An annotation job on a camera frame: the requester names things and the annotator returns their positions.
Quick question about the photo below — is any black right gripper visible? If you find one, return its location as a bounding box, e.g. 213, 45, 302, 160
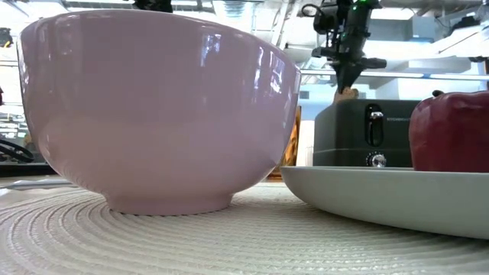
312, 0, 387, 92

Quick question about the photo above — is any red apple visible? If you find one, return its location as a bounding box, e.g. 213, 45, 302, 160
408, 90, 489, 173

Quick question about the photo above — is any black four-slot toaster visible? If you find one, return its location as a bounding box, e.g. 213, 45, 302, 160
313, 99, 421, 168

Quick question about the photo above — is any amber glass tumbler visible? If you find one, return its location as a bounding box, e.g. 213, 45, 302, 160
267, 105, 303, 181

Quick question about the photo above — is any pale green plate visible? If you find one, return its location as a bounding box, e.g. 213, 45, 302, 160
280, 166, 489, 241

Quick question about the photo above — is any pink ceramic bowl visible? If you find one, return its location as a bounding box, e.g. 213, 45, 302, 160
17, 9, 303, 217

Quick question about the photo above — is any white woven round placemat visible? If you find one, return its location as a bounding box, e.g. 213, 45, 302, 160
0, 183, 489, 275

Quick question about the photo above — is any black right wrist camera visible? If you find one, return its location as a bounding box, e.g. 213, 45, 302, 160
301, 2, 339, 36

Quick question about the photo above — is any black cable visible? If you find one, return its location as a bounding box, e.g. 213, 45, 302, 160
0, 138, 35, 163

